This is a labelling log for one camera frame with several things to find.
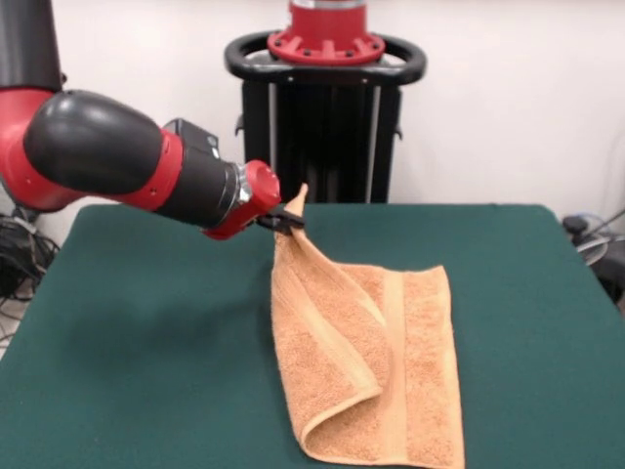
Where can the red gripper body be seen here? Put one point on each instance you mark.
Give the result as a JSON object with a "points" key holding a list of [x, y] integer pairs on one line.
{"points": [[249, 200]]}

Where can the dark green table cloth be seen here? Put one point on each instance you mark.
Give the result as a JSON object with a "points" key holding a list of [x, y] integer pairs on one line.
{"points": [[146, 342]]}

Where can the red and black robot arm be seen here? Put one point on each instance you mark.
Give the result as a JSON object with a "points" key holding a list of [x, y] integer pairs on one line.
{"points": [[97, 146]]}

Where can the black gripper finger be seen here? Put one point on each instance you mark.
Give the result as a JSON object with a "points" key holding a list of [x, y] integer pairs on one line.
{"points": [[288, 217], [276, 226]]}

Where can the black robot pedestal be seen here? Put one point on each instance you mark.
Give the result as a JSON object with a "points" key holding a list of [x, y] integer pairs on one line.
{"points": [[332, 146]]}

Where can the tan terry towel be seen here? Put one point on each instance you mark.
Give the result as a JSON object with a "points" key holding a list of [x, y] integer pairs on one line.
{"points": [[381, 352]]}

